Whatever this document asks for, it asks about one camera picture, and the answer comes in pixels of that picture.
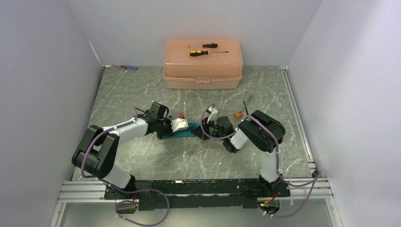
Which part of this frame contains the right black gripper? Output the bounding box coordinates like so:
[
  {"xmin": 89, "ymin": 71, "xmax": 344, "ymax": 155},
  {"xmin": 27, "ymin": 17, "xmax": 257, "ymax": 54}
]
[{"xmin": 191, "ymin": 117, "xmax": 226, "ymax": 141}]

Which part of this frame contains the teal cloth napkin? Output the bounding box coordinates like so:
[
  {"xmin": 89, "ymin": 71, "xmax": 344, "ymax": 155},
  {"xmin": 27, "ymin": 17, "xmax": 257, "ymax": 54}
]
[{"xmin": 157, "ymin": 123, "xmax": 200, "ymax": 140}]

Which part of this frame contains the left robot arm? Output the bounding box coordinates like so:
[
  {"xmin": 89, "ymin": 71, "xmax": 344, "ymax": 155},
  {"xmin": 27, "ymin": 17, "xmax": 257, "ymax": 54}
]
[{"xmin": 71, "ymin": 102, "xmax": 173, "ymax": 199}]

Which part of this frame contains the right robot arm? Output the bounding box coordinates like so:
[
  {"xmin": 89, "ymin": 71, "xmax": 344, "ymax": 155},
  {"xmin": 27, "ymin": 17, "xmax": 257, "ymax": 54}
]
[{"xmin": 192, "ymin": 110, "xmax": 286, "ymax": 196}]

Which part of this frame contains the red-blue screwdriver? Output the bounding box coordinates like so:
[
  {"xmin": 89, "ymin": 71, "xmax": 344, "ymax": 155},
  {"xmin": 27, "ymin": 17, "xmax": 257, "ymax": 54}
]
[{"xmin": 111, "ymin": 64, "xmax": 138, "ymax": 70}]

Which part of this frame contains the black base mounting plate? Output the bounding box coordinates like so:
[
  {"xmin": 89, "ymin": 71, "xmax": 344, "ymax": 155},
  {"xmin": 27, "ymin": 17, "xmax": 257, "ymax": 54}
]
[{"xmin": 104, "ymin": 178, "xmax": 290, "ymax": 211}]

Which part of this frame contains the pink plastic toolbox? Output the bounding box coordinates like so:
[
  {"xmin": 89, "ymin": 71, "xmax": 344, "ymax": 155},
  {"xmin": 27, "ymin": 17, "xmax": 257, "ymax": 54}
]
[{"xmin": 163, "ymin": 39, "xmax": 243, "ymax": 89}]

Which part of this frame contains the large yellow-black screwdriver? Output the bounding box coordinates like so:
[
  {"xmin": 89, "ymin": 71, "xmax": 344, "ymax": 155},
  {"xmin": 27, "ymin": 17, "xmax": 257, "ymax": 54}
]
[{"xmin": 189, "ymin": 50, "xmax": 228, "ymax": 57}]

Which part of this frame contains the small yellow-black screwdriver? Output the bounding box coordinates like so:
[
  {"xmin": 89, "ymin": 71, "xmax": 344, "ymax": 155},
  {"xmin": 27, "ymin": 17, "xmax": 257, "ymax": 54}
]
[{"xmin": 188, "ymin": 43, "xmax": 218, "ymax": 49}]

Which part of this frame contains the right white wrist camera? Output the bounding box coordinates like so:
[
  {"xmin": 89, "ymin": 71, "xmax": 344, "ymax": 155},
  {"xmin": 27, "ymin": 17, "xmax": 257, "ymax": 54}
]
[{"xmin": 207, "ymin": 106, "xmax": 218, "ymax": 123}]

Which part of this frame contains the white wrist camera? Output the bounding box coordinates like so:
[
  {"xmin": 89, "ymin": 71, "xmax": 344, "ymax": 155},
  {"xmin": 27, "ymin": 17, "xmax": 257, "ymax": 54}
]
[
  {"xmin": 207, "ymin": 106, "xmax": 218, "ymax": 123},
  {"xmin": 170, "ymin": 114, "xmax": 189, "ymax": 132}
]

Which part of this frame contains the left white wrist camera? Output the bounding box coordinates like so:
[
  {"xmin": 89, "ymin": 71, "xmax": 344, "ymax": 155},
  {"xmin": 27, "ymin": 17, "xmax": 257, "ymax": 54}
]
[{"xmin": 170, "ymin": 114, "xmax": 189, "ymax": 132}]

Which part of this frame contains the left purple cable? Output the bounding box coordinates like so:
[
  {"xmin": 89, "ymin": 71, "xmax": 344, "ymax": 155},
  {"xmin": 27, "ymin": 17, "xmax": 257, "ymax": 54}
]
[{"xmin": 80, "ymin": 107, "xmax": 170, "ymax": 227}]

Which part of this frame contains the purple cable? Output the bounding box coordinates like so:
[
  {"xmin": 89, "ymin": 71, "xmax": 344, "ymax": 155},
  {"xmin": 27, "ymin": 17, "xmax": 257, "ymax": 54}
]
[
  {"xmin": 80, "ymin": 107, "xmax": 170, "ymax": 227},
  {"xmin": 200, "ymin": 104, "xmax": 323, "ymax": 219}
]

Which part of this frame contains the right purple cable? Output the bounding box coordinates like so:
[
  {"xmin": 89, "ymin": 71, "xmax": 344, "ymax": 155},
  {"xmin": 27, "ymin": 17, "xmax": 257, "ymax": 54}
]
[{"xmin": 200, "ymin": 104, "xmax": 323, "ymax": 219}]

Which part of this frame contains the aluminium frame rail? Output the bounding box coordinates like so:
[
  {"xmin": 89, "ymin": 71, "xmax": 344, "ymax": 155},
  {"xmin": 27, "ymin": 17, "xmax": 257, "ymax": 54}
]
[{"xmin": 50, "ymin": 178, "xmax": 343, "ymax": 227}]

